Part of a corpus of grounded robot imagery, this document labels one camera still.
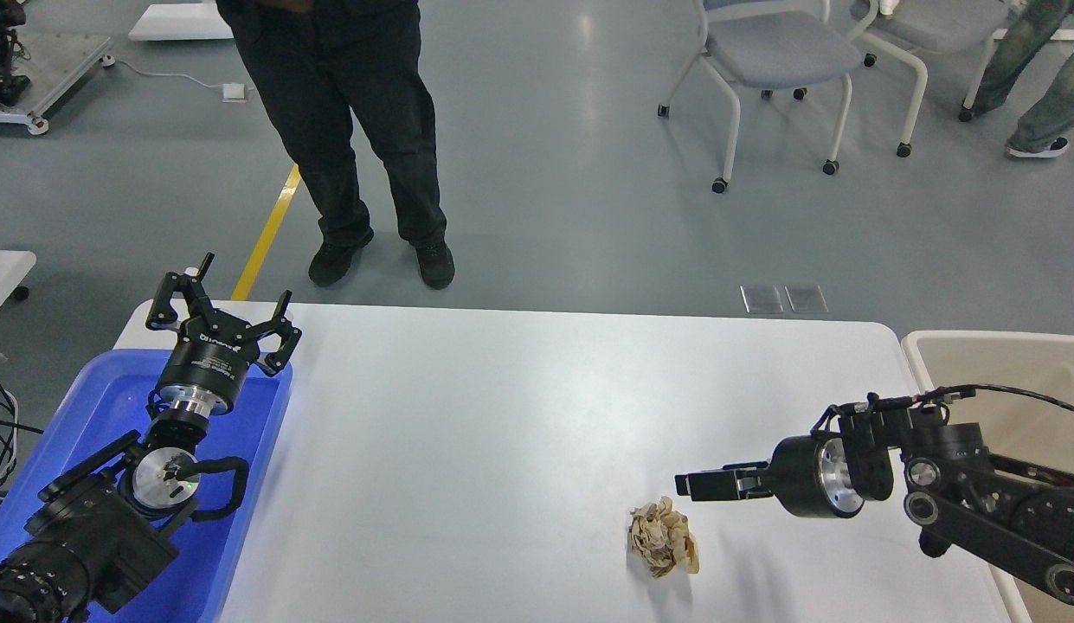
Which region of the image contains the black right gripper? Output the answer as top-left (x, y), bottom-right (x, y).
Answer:
top-left (674, 434), bottom-right (865, 519)

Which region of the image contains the brown paper ball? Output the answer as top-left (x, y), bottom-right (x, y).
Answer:
top-left (627, 496), bottom-right (700, 579)

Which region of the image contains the metal floor plate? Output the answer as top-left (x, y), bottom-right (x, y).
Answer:
top-left (783, 285), bottom-right (828, 314)
top-left (741, 285), bottom-right (783, 315)

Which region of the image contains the grey chair white frame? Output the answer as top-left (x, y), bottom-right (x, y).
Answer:
top-left (657, 0), bottom-right (896, 193)

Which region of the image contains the white floor board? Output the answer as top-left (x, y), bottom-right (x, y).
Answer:
top-left (128, 1), bottom-right (233, 41)

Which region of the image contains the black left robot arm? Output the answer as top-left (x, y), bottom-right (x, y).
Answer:
top-left (0, 253), bottom-right (302, 622)

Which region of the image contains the white power strip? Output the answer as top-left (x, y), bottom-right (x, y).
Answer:
top-left (221, 83), bottom-right (248, 103)

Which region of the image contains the left metal floor plate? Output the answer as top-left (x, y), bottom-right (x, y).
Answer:
top-left (741, 285), bottom-right (783, 315)

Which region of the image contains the white side table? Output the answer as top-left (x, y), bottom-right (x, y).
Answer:
top-left (0, 251), bottom-right (37, 307)

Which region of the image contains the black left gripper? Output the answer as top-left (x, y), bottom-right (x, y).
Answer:
top-left (145, 253), bottom-right (303, 416)

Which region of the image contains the person in sneakers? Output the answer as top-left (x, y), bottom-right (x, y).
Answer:
top-left (961, 0), bottom-right (1074, 160)

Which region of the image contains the beige plastic bin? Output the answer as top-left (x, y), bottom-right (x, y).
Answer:
top-left (902, 331), bottom-right (1074, 622)

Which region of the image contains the right metal floor plate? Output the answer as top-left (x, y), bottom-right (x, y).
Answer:
top-left (783, 285), bottom-right (828, 314)

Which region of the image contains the person in black clothes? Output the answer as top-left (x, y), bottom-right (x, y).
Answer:
top-left (216, 1), bottom-right (456, 289)

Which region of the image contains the robot stand base platform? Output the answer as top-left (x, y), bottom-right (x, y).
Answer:
top-left (0, 1), bottom-right (114, 137)

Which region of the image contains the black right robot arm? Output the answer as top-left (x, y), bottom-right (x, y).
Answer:
top-left (674, 385), bottom-right (1074, 606)

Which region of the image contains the blue plastic tray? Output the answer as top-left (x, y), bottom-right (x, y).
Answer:
top-left (0, 350), bottom-right (293, 622)

